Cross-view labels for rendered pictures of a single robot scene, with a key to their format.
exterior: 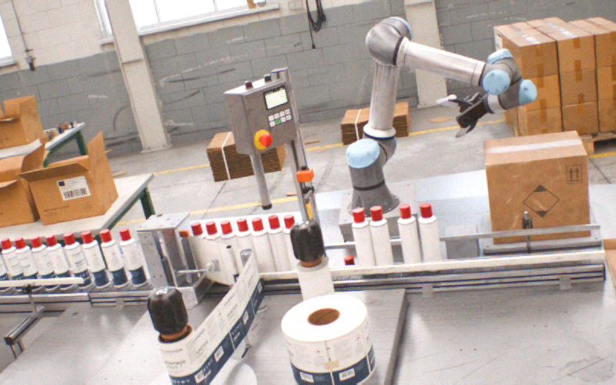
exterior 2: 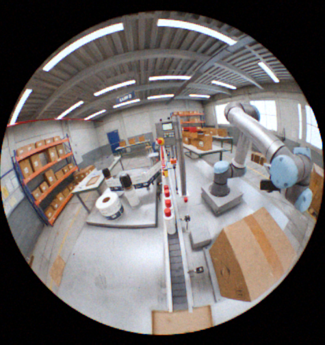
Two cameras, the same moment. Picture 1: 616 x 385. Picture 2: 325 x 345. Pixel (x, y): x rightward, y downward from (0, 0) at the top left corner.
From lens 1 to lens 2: 183 cm
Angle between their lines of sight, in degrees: 69
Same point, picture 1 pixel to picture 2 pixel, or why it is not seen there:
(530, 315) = (139, 273)
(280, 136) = (168, 142)
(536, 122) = not seen: hidden behind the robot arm
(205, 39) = not seen: hidden behind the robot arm
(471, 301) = (154, 250)
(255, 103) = (159, 126)
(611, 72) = not seen: outside the picture
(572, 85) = (319, 192)
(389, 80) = (242, 137)
